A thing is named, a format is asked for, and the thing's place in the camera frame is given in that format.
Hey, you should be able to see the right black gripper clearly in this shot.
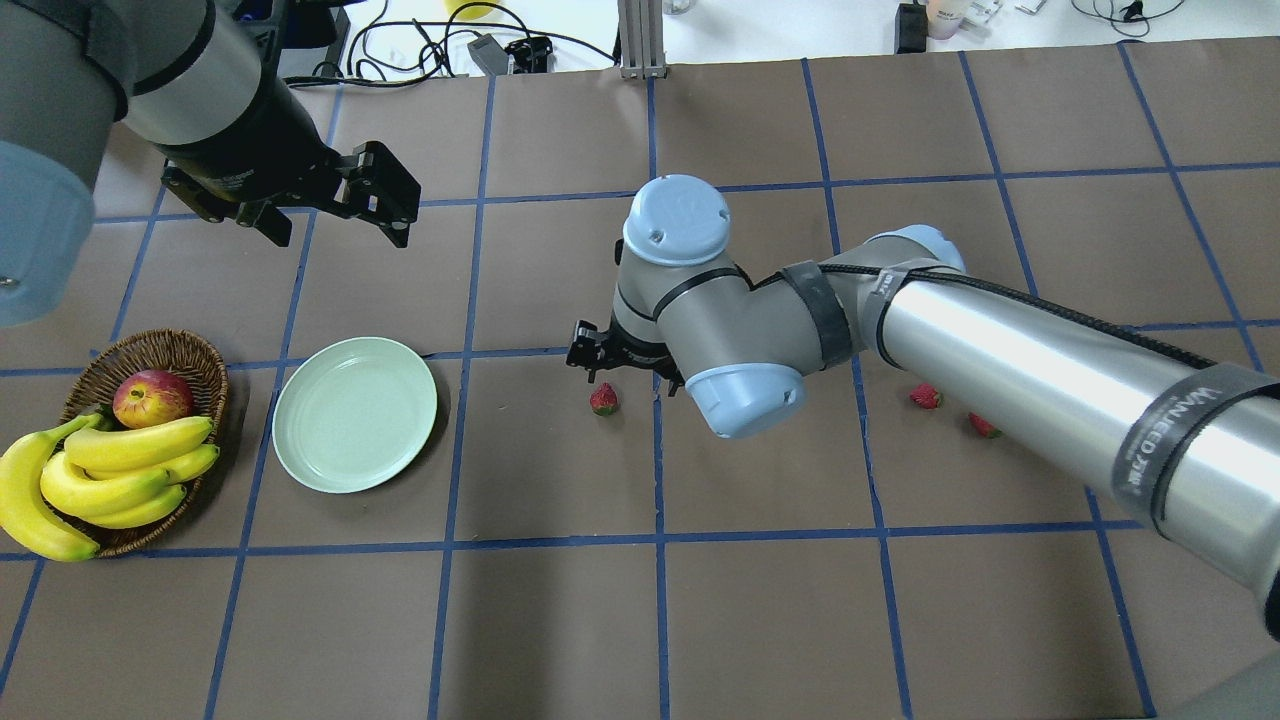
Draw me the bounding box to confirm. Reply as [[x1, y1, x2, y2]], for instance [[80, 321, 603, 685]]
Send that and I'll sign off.
[[566, 319, 686, 397]]

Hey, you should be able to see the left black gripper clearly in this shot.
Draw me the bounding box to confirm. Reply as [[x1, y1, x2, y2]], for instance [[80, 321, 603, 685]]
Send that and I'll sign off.
[[160, 29, 421, 249]]

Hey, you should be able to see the red strawberry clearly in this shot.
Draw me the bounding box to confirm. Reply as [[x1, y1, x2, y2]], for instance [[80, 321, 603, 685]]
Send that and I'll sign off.
[[908, 383, 945, 410], [966, 413, 1002, 439], [589, 382, 620, 416]]

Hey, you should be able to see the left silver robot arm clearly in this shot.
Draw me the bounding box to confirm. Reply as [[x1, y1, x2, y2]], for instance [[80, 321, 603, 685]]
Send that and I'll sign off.
[[1, 1, 421, 327]]

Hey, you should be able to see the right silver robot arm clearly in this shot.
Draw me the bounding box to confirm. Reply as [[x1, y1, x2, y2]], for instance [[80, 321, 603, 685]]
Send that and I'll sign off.
[[566, 176, 1279, 635]]

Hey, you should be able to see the light green plate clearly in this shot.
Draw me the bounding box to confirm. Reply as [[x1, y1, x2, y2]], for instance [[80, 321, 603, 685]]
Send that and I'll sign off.
[[271, 337, 439, 495]]

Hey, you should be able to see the wicker fruit basket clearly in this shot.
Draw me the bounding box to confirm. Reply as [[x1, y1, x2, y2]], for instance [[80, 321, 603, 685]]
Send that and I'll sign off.
[[55, 329, 233, 559]]

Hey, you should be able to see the black laptop charger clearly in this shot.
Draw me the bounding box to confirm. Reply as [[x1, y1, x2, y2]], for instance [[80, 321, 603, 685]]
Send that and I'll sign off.
[[467, 35, 513, 76]]

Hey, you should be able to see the red apple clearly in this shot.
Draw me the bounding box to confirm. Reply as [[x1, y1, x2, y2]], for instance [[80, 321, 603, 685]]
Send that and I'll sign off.
[[111, 369, 195, 429]]

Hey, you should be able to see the banana bunch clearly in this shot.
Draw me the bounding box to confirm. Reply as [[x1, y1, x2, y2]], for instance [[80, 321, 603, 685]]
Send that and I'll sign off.
[[1, 414, 220, 562]]

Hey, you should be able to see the black power adapter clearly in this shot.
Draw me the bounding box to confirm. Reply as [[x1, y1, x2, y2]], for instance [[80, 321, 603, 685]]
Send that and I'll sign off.
[[893, 3, 929, 55]]

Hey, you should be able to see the white cup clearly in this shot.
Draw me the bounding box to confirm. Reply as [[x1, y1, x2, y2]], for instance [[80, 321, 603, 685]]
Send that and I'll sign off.
[[924, 0, 972, 41]]

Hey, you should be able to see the aluminium frame post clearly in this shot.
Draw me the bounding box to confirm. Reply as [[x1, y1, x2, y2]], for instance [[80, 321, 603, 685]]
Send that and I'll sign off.
[[616, 0, 669, 79]]

